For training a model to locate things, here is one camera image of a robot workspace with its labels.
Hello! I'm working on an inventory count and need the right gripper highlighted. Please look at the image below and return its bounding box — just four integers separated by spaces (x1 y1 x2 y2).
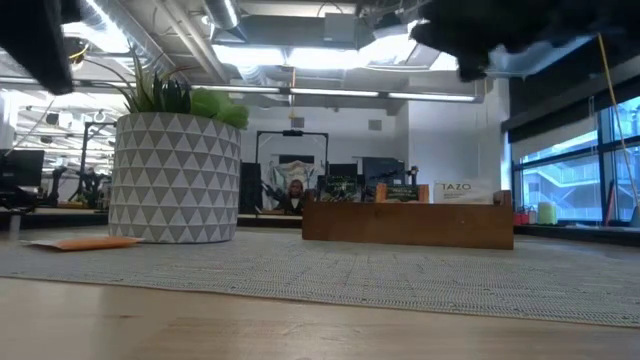
409 0 501 84

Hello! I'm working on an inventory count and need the white and orange tea packet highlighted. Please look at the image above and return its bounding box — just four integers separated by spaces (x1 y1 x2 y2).
433 179 495 205
22 235 145 252

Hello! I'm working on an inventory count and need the red tea packet green label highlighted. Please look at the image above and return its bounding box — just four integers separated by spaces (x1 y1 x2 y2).
374 182 430 204

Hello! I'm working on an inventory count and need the dark purple tea packet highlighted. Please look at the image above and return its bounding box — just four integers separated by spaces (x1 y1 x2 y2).
318 174 362 203

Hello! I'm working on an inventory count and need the black background screen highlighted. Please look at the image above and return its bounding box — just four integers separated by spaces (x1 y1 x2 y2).
327 162 359 177

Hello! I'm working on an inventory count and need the wooden three-compartment box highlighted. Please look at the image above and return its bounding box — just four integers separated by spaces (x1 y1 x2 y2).
301 189 515 251

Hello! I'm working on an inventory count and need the yellow-green container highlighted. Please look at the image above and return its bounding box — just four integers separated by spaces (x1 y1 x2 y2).
537 201 559 226

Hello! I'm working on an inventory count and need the person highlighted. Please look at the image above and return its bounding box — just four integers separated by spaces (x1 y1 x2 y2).
279 178 309 214

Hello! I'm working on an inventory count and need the black background panel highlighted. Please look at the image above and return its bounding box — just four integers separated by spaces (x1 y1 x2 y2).
238 161 264 215

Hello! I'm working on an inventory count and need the grey woven placemat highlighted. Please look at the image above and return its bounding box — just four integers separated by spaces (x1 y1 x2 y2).
0 227 640 329

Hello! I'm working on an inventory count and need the green plant in patterned pot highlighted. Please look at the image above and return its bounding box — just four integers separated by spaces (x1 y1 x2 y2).
82 49 251 245

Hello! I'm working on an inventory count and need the black background monitor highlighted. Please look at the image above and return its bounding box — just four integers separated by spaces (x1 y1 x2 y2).
0 148 46 190

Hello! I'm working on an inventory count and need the yellow cable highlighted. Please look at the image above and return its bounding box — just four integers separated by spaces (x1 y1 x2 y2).
596 32 640 206

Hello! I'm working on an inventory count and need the black background camera stand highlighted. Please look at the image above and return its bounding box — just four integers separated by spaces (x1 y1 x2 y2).
254 128 332 201

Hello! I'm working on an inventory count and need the black background stand frame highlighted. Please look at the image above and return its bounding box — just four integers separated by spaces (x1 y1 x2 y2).
78 119 119 201

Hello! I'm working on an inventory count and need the ceiling cable reel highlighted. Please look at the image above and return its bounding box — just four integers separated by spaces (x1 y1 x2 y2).
67 37 91 66

